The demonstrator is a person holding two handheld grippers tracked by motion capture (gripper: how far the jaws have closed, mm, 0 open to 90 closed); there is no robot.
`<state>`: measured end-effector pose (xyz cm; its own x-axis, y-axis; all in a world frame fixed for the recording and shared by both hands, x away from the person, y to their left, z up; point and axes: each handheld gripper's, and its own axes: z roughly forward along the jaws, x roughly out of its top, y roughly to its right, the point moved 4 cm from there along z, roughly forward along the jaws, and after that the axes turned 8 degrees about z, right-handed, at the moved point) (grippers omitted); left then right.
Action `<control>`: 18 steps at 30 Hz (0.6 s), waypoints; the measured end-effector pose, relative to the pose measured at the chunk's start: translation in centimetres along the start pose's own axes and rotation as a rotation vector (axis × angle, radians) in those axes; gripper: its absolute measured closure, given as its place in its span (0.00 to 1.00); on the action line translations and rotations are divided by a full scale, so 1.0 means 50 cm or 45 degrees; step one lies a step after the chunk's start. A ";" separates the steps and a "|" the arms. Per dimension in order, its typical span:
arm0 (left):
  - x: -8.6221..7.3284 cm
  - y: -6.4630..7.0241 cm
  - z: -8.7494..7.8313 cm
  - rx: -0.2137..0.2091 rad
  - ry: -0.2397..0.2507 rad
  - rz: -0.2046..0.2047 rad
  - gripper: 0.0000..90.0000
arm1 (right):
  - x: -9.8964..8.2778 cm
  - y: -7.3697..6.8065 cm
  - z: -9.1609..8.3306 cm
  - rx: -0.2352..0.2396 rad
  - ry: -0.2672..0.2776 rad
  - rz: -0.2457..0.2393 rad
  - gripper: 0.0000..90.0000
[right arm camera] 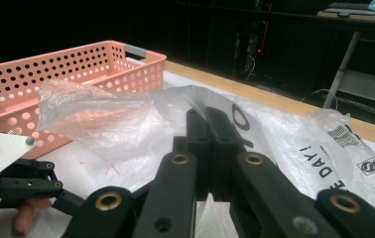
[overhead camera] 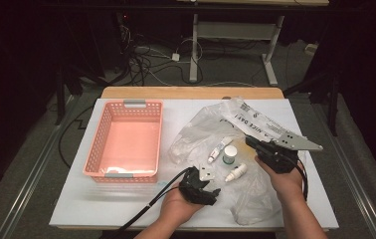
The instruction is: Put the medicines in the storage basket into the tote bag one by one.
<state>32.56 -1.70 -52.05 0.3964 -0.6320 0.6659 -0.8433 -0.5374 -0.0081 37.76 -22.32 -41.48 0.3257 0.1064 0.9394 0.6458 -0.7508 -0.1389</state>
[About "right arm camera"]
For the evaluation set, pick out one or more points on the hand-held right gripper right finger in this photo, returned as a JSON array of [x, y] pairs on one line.
[[223, 145]]

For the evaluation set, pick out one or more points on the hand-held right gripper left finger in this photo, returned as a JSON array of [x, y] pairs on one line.
[[197, 139]]

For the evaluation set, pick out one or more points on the white smiley plastic bag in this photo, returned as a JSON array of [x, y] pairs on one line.
[[291, 132]]

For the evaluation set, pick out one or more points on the pink perforated plastic basket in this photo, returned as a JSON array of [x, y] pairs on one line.
[[76, 62]]

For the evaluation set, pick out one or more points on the dark keyboard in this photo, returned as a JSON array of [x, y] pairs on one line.
[[349, 9]]

